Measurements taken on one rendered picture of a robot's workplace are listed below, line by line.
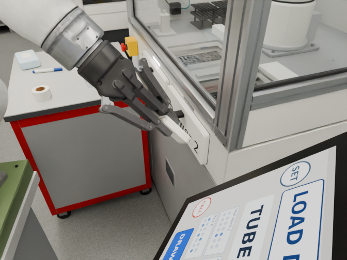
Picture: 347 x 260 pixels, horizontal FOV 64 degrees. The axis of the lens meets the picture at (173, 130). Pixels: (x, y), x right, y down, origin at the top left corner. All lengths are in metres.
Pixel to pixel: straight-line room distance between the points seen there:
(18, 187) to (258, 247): 0.69
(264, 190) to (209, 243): 0.10
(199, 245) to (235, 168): 0.36
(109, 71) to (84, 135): 0.87
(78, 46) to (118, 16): 1.40
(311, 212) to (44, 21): 0.41
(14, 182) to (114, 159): 0.69
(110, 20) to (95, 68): 1.39
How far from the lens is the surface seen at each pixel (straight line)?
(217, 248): 0.36
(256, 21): 0.53
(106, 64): 0.47
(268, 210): 0.34
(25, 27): 0.48
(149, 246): 1.59
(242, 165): 0.73
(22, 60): 1.61
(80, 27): 0.47
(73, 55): 0.46
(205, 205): 0.46
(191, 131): 0.81
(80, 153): 1.41
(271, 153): 0.77
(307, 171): 0.35
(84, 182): 1.55
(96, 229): 1.69
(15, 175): 0.90
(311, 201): 0.31
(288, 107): 0.69
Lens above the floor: 1.39
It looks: 38 degrees down
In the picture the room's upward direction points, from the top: straight up
